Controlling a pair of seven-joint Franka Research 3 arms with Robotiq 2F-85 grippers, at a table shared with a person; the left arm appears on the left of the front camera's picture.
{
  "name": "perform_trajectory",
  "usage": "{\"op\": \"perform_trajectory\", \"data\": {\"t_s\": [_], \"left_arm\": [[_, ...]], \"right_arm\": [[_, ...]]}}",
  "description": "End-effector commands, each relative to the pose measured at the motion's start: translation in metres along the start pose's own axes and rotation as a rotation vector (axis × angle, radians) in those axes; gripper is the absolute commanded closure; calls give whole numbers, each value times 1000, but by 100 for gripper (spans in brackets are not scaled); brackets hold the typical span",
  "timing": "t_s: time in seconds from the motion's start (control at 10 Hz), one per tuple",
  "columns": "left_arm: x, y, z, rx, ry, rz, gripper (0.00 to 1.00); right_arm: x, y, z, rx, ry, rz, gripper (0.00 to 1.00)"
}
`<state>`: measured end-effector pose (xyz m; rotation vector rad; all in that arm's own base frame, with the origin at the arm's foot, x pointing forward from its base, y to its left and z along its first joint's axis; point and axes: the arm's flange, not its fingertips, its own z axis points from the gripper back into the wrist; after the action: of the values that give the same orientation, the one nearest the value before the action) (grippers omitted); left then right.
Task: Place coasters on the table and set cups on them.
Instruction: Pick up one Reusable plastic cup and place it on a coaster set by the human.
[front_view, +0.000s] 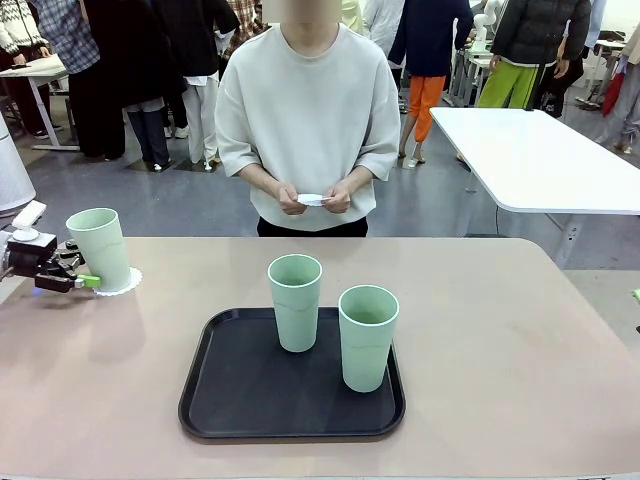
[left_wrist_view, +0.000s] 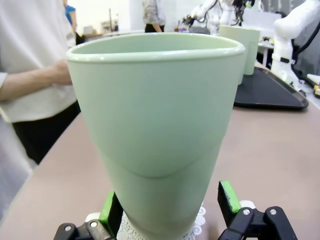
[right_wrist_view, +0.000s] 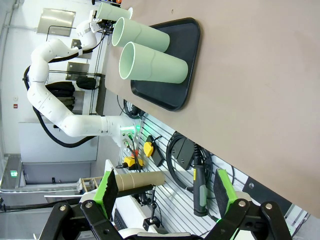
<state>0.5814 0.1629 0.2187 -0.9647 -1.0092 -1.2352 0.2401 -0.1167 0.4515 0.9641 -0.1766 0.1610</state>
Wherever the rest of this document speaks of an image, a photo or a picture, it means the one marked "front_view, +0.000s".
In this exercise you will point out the person's left hand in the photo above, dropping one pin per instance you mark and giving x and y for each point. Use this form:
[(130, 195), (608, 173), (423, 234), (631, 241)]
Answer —
[(339, 200)]

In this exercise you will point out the person in lime green trousers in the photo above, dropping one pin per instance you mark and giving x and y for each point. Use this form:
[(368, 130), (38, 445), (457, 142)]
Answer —
[(540, 25)]

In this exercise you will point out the person in orange trousers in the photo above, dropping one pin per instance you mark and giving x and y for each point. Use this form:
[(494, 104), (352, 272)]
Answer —
[(430, 40)]

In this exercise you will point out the person in beige sweater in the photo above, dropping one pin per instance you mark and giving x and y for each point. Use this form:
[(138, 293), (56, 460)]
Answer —
[(305, 100)]

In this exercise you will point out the white standing desk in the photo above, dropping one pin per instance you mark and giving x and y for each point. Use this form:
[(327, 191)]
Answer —
[(35, 67)]

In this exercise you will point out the person in long black coat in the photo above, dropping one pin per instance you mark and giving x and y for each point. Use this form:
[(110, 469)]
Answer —
[(130, 50)]

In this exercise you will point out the person's right forearm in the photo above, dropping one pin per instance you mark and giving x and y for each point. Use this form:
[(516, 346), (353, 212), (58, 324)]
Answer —
[(260, 177)]

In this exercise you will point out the person in pale yellow top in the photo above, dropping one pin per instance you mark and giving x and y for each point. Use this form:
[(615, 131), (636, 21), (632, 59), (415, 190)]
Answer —
[(354, 15)]

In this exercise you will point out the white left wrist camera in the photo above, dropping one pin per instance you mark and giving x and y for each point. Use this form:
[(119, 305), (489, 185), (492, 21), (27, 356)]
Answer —
[(29, 215)]

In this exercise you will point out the person with red bag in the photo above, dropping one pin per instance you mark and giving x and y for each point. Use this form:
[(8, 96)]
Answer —
[(631, 95)]

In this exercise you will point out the person in orange plaid shirt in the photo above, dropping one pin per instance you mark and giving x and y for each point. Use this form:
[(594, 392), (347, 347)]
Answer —
[(247, 12)]

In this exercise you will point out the person's right hand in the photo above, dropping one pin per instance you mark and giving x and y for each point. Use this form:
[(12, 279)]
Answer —
[(290, 202)]

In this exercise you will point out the person in white trousers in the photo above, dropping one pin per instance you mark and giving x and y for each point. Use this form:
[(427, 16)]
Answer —
[(195, 35)]

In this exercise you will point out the white cylindrical floor appliance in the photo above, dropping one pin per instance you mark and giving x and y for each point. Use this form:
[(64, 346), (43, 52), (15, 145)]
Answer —
[(12, 170)]

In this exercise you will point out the person's left forearm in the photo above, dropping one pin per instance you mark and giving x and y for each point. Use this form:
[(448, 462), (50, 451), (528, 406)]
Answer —
[(360, 177)]

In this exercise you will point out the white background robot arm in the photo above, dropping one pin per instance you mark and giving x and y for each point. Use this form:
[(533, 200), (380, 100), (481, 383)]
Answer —
[(484, 22)]

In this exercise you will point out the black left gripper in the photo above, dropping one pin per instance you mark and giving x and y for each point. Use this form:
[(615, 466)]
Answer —
[(30, 257)]

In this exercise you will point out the white scalloped paper coaster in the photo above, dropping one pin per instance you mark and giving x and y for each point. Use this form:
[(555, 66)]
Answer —
[(135, 280), (312, 199)]

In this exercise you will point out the large white table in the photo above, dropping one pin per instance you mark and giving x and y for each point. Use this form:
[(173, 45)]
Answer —
[(540, 160)]

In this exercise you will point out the person in patterned knit sweater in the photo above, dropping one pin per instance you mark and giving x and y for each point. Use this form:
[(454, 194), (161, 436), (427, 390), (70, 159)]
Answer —
[(15, 25)]

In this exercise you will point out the light green plastic cup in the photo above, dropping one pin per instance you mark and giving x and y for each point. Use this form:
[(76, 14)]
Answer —
[(100, 250), (295, 320), (367, 355)]

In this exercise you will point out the black plastic serving tray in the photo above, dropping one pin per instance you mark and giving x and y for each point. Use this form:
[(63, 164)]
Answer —
[(250, 390)]

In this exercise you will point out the person in blue plaid shirt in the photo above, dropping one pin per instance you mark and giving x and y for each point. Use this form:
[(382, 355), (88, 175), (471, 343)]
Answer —
[(65, 35)]

